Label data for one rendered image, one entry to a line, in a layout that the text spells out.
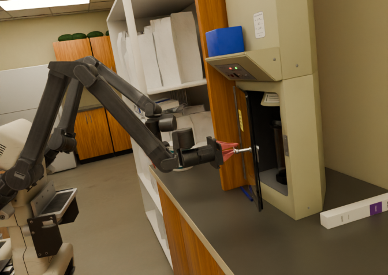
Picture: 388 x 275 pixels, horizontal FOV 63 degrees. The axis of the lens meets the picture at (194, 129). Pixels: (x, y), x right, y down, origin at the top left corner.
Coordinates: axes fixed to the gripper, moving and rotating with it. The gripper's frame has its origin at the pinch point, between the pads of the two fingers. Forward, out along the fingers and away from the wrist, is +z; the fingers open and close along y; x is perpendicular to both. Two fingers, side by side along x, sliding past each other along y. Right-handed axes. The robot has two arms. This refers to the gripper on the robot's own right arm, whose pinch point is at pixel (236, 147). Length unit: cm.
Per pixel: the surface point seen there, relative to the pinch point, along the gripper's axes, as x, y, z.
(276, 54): -12.9, 28.9, 11.0
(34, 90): 470, 28, -137
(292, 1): -12.8, 43.1, 18.1
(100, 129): 487, -57, -50
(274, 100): -2.5, 13.7, 15.1
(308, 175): -12.1, -11.7, 19.2
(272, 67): -12.9, 25.3, 9.2
